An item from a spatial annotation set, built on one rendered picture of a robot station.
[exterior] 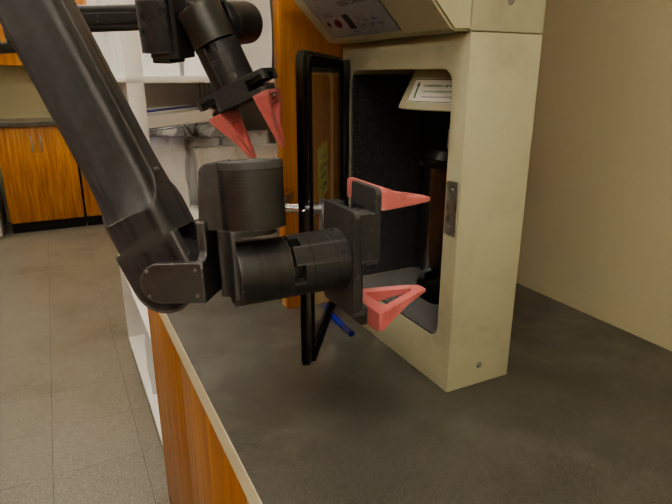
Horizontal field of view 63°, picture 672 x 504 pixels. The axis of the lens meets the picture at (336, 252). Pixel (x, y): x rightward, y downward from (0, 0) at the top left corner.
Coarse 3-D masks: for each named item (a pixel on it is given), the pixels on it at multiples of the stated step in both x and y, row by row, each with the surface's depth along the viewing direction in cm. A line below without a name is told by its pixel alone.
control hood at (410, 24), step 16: (384, 0) 67; (400, 0) 64; (416, 0) 62; (432, 0) 60; (448, 0) 61; (464, 0) 61; (400, 16) 67; (416, 16) 65; (432, 16) 62; (448, 16) 61; (464, 16) 62; (320, 32) 88; (384, 32) 73; (400, 32) 70; (416, 32) 68; (432, 32) 66; (448, 32) 64
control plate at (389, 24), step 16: (304, 0) 82; (320, 0) 78; (336, 0) 75; (352, 0) 72; (368, 0) 69; (320, 16) 82; (336, 16) 79; (352, 16) 75; (368, 16) 72; (384, 16) 70; (336, 32) 83; (352, 32) 80; (368, 32) 76
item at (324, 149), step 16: (320, 80) 72; (336, 80) 85; (320, 96) 73; (336, 96) 86; (320, 112) 73; (336, 112) 86; (320, 128) 74; (336, 128) 87; (320, 144) 74; (336, 144) 88; (320, 160) 75; (336, 160) 89; (320, 176) 76; (336, 176) 90; (304, 192) 66; (320, 192) 76; (336, 192) 90; (304, 208) 66; (304, 224) 67; (304, 304) 70; (320, 304) 80; (304, 320) 71; (320, 320) 81; (304, 336) 71; (304, 352) 72
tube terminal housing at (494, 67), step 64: (512, 0) 64; (384, 64) 80; (448, 64) 67; (512, 64) 67; (512, 128) 70; (512, 192) 73; (448, 256) 73; (512, 256) 76; (448, 320) 74; (448, 384) 77
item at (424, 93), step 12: (420, 72) 78; (432, 72) 76; (444, 72) 75; (408, 84) 82; (420, 84) 77; (432, 84) 76; (444, 84) 75; (408, 96) 79; (420, 96) 77; (432, 96) 75; (444, 96) 74; (408, 108) 78; (420, 108) 76; (432, 108) 75; (444, 108) 74
